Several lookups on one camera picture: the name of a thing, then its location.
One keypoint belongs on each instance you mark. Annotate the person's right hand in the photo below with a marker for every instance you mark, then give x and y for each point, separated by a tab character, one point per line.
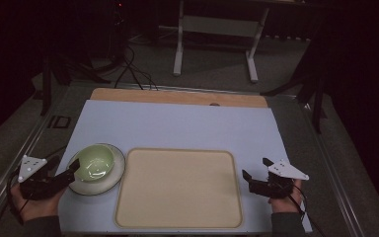
286	204

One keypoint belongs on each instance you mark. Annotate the aluminium floor rail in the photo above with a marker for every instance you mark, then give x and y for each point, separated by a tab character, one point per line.
335	177
16	164

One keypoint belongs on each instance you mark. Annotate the pale blue table mat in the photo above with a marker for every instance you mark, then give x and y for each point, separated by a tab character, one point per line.
177	125

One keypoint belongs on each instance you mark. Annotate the black tripod stand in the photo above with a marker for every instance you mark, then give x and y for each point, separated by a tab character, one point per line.
309	89

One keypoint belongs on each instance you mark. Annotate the beige tray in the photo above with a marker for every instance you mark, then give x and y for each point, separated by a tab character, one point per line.
177	189

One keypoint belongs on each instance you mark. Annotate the person's left hand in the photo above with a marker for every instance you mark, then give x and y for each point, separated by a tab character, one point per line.
39	207

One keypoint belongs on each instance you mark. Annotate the pale green bowl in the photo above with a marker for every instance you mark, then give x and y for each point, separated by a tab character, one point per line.
95	163

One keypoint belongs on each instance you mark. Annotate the black floor socket frame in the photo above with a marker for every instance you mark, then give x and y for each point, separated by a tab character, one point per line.
59	121

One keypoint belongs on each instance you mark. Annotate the white metal stand frame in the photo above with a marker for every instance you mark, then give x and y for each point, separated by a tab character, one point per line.
217	26

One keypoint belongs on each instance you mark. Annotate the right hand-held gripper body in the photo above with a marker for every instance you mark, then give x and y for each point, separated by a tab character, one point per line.
286	171

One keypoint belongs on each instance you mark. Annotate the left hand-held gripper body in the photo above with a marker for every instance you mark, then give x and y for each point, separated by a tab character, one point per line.
29	166

